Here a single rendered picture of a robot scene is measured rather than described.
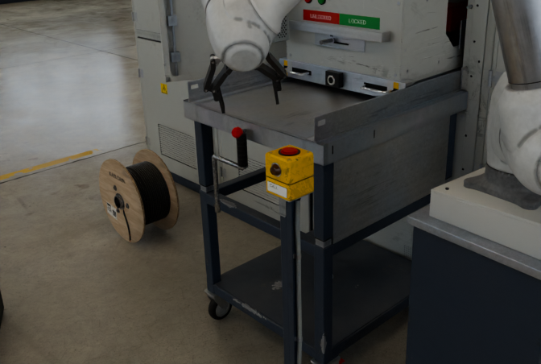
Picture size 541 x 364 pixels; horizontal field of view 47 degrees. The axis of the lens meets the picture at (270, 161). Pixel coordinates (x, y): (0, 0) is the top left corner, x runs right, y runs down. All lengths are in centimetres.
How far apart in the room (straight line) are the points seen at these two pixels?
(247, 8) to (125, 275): 177
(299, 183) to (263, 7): 42
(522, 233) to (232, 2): 72
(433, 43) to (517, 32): 88
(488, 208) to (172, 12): 137
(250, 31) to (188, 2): 118
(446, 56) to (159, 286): 143
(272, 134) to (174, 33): 73
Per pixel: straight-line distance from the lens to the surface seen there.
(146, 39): 347
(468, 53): 209
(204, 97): 204
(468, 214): 140
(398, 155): 190
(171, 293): 258
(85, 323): 250
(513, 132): 117
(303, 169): 138
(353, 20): 198
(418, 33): 193
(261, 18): 117
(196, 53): 235
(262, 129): 175
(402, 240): 245
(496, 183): 142
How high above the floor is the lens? 139
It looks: 21 degrees down
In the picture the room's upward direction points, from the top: 2 degrees counter-clockwise
